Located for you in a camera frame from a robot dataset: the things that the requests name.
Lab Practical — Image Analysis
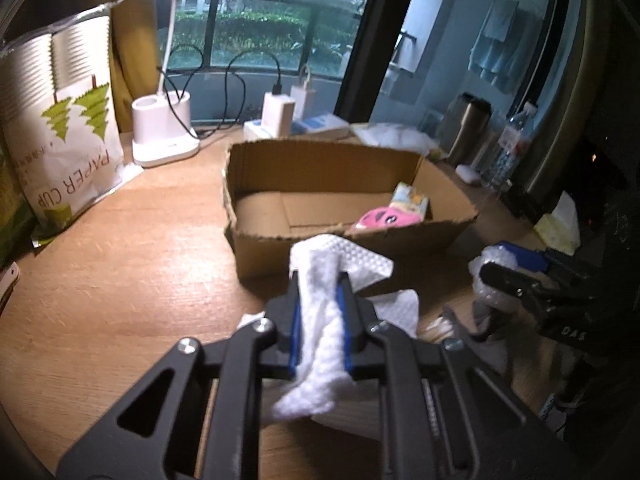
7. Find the pink plush toy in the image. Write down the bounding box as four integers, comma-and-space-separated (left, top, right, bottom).
357, 205, 423, 231

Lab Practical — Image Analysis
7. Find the grey sock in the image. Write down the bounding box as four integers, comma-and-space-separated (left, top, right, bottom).
442, 305, 511, 376

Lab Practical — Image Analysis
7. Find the bag of paper cups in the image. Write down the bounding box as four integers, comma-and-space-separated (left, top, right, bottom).
0, 2, 126, 233

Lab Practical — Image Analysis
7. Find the small white charger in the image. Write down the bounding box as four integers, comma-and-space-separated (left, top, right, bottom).
291, 85, 317, 121

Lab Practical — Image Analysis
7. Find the cardboard box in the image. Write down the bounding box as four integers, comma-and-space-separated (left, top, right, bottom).
223, 140, 480, 283

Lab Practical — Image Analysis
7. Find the clear water bottle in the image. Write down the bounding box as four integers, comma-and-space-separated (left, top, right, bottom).
482, 102, 538, 191

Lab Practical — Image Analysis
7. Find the bubble wrap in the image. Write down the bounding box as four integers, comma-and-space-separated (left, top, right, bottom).
469, 244, 518, 308

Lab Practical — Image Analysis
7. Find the white cotton cloth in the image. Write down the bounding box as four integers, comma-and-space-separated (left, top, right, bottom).
270, 234, 396, 423

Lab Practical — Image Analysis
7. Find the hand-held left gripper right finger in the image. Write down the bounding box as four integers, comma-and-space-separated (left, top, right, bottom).
337, 270, 572, 480

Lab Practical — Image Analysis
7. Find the white tissue sheet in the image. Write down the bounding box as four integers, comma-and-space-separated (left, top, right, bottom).
239, 289, 420, 438

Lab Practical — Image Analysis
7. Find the white plastic pack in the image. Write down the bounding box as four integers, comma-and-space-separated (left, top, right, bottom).
352, 122, 441, 156

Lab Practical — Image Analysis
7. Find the black balcony railing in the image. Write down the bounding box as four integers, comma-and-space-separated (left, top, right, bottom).
160, 0, 362, 81

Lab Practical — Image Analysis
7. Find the black cable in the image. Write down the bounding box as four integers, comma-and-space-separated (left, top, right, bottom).
159, 44, 284, 138

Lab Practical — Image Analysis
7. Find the white power strip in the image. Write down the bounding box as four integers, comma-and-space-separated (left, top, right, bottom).
243, 112, 349, 140

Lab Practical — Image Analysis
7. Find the yellow curtain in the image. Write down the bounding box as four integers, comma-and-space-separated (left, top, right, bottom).
97, 0, 166, 133

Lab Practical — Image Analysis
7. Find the blue hanging towel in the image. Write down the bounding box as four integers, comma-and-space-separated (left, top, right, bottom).
470, 0, 543, 93

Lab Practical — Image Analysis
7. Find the steel thermos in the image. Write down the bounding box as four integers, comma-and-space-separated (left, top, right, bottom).
446, 92, 493, 167

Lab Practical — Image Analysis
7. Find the green packet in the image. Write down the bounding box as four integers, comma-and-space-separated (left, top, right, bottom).
0, 140, 36, 266

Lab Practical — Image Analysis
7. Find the white flat device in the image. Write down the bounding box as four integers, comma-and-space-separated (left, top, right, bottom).
0, 262, 21, 311

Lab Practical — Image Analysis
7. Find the large white charger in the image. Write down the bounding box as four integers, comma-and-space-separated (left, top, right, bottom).
262, 92, 293, 137

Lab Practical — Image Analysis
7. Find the pale yellow tissue pack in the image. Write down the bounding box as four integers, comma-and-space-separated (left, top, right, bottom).
532, 191, 582, 256

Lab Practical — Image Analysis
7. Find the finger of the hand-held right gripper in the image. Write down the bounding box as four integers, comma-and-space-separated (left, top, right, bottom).
495, 241, 596, 281
480, 262, 556, 311

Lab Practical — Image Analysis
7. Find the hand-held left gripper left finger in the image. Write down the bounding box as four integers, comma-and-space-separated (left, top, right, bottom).
55, 270, 302, 480

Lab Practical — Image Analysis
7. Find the white desk lamp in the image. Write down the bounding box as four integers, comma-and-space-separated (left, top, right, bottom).
112, 0, 201, 168

